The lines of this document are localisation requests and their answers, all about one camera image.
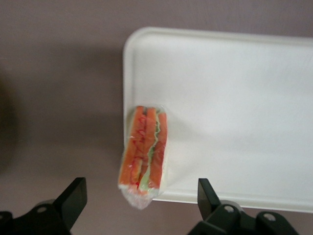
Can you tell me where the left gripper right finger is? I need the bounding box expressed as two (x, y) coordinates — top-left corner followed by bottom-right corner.
(187, 178), (295, 235)

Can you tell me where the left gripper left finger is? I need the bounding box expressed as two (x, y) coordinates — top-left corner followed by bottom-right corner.
(0, 177), (88, 235)

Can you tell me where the triangle sandwich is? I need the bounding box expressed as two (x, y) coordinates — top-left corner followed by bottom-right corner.
(117, 105), (170, 212)

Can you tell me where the beige rectangular tray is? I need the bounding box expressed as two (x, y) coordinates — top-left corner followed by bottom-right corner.
(122, 26), (313, 212)

